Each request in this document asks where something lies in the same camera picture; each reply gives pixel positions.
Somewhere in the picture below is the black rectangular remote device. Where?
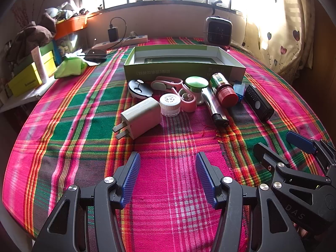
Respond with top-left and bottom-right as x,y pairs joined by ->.
244,84 -> 274,123

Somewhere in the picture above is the silver black lighter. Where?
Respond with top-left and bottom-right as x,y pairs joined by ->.
201,87 -> 229,127

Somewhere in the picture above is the blue translucent usb tester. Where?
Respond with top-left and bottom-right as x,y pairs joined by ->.
233,82 -> 245,102

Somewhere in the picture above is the white usb wall charger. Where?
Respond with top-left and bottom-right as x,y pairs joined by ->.
113,97 -> 161,139

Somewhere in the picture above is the red cap medicine bottle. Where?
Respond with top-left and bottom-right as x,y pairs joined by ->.
209,73 -> 239,108

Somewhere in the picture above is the pink ear hook clip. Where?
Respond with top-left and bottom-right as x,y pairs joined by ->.
171,84 -> 197,113
150,76 -> 183,94

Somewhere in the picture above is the black oval key fob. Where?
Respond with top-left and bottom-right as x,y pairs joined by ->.
127,80 -> 153,100

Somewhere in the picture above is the green top round container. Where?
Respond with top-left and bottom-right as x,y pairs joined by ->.
185,76 -> 209,105

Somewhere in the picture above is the plaid pink green tablecloth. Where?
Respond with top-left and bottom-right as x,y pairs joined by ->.
2,47 -> 330,251

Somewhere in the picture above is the green tissue pack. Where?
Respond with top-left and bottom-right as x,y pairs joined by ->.
54,59 -> 88,79

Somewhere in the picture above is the black smartphone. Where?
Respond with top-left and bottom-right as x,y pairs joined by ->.
84,50 -> 107,63

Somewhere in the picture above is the green cardboard box tray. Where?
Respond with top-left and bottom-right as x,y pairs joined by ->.
124,44 -> 246,83

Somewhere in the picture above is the heart pattern curtain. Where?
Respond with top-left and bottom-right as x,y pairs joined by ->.
231,0 -> 315,83

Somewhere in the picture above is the white paper sheet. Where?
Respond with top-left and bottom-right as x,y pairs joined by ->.
63,54 -> 101,66

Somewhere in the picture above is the yellow green boxes stack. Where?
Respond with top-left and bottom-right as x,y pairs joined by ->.
8,40 -> 60,97

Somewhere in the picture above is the grey portable fan heater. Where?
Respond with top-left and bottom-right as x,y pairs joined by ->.
204,16 -> 232,48

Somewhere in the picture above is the white power strip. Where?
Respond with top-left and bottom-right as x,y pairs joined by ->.
92,35 -> 148,50

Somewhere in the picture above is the black power adapter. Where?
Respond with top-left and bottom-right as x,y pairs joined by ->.
108,25 -> 119,42

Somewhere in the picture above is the orange storage bin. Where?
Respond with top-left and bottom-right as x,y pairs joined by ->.
54,15 -> 87,40

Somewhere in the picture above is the brown checked cloth bag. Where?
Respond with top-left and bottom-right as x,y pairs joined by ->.
5,13 -> 56,64

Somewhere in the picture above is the black charger cable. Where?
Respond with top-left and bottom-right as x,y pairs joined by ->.
105,16 -> 140,52

